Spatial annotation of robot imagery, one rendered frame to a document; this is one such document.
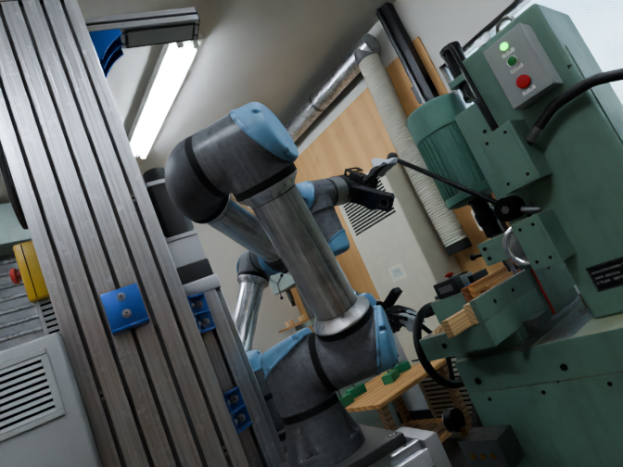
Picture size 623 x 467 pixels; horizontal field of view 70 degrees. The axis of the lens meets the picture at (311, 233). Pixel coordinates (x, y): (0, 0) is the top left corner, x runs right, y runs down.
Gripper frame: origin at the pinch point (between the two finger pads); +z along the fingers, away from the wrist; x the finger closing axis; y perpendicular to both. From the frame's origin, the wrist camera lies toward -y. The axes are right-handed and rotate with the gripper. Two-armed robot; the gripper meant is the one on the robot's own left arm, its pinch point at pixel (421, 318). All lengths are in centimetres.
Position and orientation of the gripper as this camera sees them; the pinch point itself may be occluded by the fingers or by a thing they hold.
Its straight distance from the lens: 166.1
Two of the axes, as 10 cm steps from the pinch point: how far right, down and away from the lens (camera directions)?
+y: 0.4, 9.7, 2.2
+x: -7.4, 1.8, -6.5
